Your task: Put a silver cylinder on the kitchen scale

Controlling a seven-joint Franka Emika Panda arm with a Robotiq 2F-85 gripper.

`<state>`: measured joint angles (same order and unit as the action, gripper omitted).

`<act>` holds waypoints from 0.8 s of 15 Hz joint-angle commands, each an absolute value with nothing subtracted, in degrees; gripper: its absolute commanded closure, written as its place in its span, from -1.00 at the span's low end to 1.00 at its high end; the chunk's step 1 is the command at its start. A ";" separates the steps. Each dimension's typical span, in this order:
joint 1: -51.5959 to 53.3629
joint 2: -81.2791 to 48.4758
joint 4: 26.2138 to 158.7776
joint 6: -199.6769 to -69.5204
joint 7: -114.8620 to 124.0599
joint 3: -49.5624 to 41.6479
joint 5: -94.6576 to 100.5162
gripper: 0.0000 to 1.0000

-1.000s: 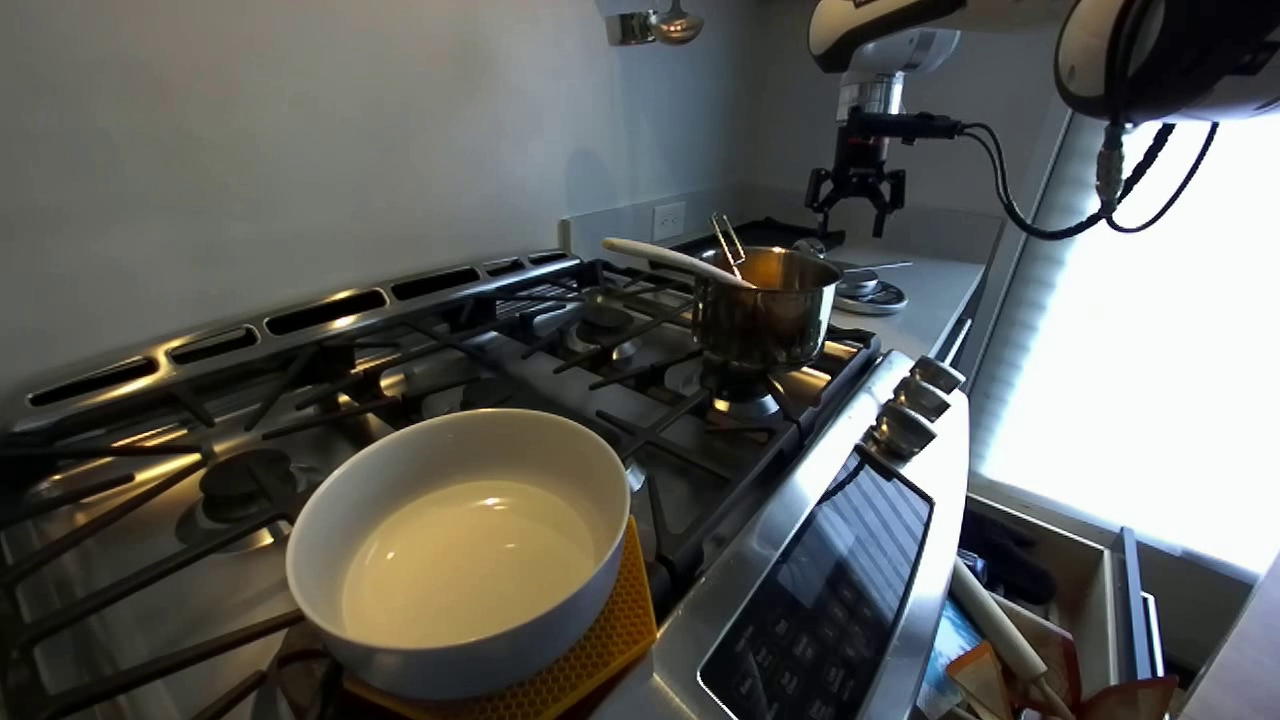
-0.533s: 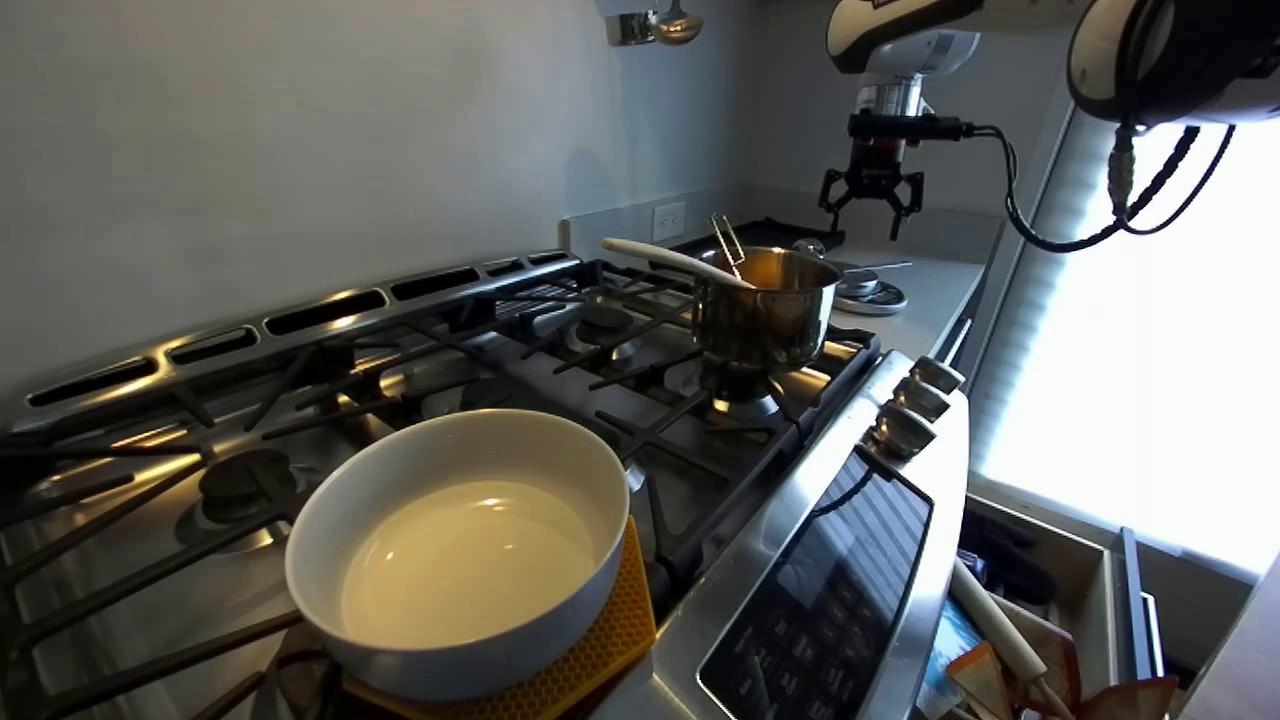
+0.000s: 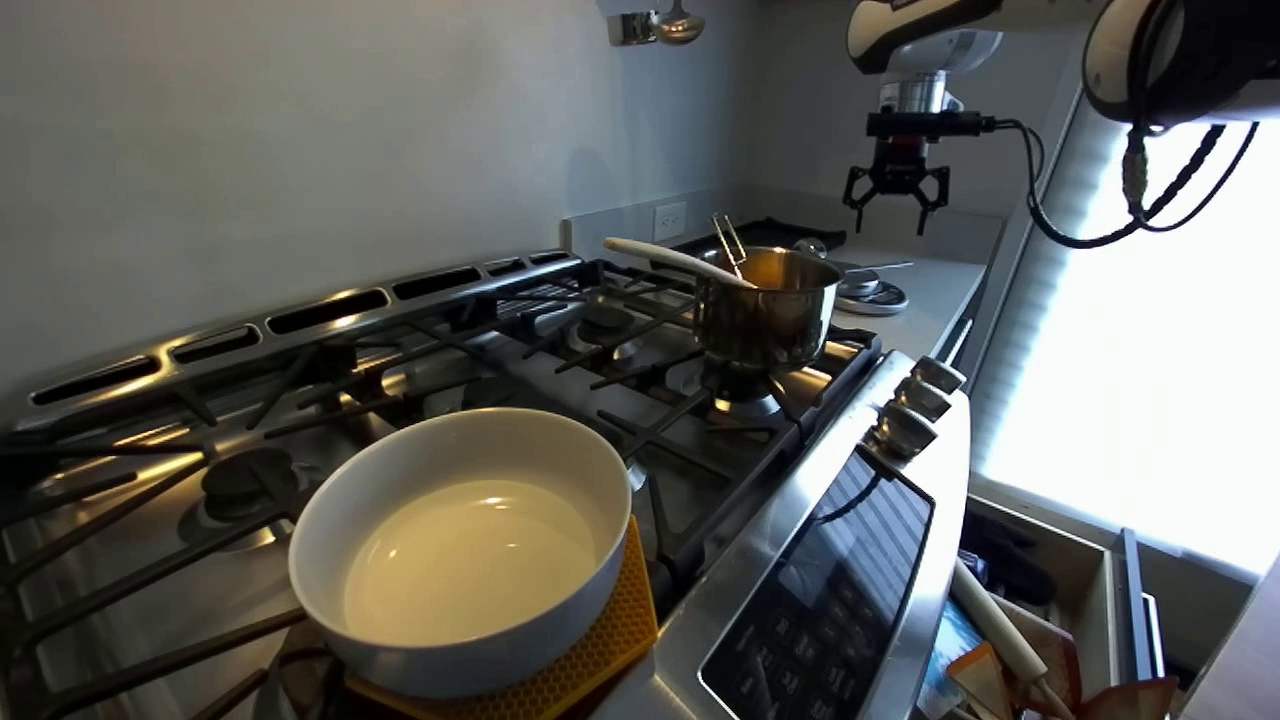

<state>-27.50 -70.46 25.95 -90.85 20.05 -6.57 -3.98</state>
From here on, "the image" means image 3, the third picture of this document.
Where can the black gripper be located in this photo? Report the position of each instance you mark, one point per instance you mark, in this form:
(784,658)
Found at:
(901,163)

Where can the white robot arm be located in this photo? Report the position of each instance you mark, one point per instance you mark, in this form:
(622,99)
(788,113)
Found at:
(1170,69)

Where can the small steel saucepan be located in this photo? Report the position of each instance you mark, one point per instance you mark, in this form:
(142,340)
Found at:
(775,325)

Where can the wooden spoon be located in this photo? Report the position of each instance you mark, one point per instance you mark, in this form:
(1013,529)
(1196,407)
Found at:
(660,252)

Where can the stainless steel gas stove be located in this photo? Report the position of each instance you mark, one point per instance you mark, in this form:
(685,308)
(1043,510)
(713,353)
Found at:
(799,525)

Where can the yellow silicone trivet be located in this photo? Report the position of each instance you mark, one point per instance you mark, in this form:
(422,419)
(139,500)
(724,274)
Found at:
(622,634)

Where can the white ceramic bowl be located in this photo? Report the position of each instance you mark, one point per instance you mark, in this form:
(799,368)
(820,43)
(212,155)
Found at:
(463,554)

